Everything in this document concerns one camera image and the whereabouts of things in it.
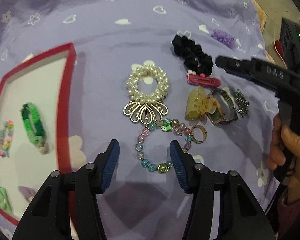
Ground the red shallow box lid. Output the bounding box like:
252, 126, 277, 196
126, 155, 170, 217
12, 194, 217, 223
0, 43, 76, 225

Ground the colourful candy bead bracelet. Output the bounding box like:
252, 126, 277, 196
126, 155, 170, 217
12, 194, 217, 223
0, 120, 15, 158

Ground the silver chain necklace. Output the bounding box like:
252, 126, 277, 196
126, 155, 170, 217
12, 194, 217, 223
232, 88, 250, 119

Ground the yellow translucent claw clip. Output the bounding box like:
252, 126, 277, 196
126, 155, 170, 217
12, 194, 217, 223
185, 87, 217, 121

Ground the purple lace hair flower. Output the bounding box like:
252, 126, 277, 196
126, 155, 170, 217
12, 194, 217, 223
211, 29, 236, 49

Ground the gold ring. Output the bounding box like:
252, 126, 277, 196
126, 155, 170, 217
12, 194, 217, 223
189, 125, 208, 144

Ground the purple fabric flower hair tie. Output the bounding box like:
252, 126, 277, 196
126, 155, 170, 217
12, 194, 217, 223
18, 185, 38, 203

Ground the white pearl hair scrunchie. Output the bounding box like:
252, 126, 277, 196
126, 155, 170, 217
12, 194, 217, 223
123, 60, 170, 126

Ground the pastel glass bead bracelet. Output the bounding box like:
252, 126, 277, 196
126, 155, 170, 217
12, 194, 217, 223
135, 117, 193, 175

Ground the green woven bracelet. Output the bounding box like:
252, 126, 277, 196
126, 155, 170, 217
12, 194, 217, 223
20, 102, 49, 151

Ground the orange bed sheet edge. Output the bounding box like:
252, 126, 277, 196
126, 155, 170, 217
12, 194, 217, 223
252, 0, 276, 63

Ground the green fabric bow hair tie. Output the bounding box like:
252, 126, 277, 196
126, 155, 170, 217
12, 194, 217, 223
0, 184, 13, 213

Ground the pink hair clip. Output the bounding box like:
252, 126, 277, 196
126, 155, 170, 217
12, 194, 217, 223
187, 70, 221, 88

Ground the black velvet scrunchie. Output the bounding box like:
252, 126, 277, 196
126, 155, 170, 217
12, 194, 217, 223
172, 35, 213, 76

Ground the person's right hand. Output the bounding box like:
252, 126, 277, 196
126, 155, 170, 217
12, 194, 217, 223
268, 114, 300, 203

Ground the purple floral duvet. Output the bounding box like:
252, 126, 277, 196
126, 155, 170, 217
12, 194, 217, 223
0, 0, 278, 239

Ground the red rolled object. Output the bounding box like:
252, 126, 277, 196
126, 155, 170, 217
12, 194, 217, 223
274, 40, 284, 61

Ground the square face wrist watch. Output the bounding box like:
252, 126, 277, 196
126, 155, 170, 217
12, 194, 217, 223
207, 88, 238, 126

